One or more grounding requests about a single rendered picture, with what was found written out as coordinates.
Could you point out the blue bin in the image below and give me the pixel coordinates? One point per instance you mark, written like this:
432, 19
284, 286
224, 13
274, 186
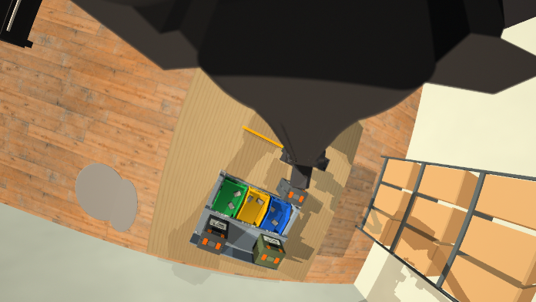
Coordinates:
281, 215

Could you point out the yellow open bin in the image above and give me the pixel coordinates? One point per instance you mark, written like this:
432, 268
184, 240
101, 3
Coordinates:
253, 212

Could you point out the olive green tool case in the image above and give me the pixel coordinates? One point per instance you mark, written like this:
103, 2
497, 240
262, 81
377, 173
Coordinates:
268, 251

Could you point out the green open bin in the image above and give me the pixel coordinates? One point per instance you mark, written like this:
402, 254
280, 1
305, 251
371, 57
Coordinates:
225, 195

